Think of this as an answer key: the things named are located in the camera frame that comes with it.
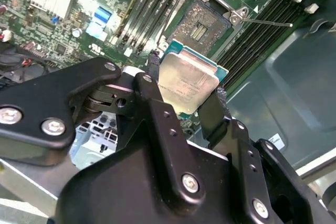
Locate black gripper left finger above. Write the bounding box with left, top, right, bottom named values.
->
left=0, top=50, right=207, bottom=209

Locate thin metal locking lever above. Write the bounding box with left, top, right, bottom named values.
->
left=240, top=18, right=294, bottom=28

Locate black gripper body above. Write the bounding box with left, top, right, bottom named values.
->
left=55, top=115, right=249, bottom=224

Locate silver CPU green edge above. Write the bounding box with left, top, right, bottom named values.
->
left=157, top=39, right=229, bottom=116

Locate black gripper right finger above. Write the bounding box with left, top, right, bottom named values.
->
left=197, top=86, right=324, bottom=224

